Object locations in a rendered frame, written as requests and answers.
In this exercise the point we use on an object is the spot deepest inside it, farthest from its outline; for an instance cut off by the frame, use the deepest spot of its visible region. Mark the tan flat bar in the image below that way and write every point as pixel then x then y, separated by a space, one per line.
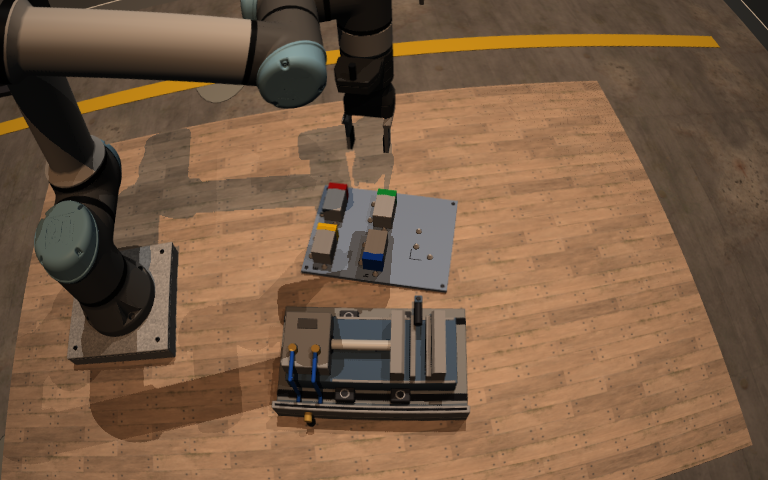
pixel 412 349

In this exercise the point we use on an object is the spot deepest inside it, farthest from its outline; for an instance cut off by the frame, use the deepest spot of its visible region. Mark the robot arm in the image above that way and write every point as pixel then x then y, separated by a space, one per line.
pixel 284 56

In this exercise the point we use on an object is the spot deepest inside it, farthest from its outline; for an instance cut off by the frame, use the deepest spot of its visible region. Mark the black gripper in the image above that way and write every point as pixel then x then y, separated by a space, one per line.
pixel 371 72

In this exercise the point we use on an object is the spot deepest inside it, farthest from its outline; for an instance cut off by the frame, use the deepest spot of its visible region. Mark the grey flat bar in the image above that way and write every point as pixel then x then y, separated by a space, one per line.
pixel 428 348

